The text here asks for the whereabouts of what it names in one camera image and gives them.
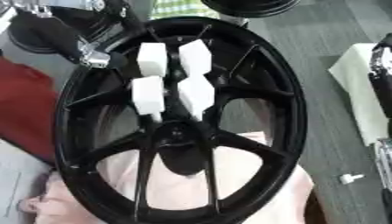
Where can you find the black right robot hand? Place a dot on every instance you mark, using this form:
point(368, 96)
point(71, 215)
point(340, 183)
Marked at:
point(382, 81)

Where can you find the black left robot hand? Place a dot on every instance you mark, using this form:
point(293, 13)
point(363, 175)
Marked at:
point(48, 35)

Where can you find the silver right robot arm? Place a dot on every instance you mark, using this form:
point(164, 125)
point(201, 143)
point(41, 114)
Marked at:
point(385, 166)

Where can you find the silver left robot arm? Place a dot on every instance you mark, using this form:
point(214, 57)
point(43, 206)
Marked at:
point(61, 4)

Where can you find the black spoked wheel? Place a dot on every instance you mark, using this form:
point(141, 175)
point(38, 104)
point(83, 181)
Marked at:
point(255, 87)

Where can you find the black round wheel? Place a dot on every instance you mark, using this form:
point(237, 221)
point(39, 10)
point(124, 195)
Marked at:
point(250, 7)

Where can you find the person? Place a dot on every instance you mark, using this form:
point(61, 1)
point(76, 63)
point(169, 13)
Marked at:
point(178, 189)

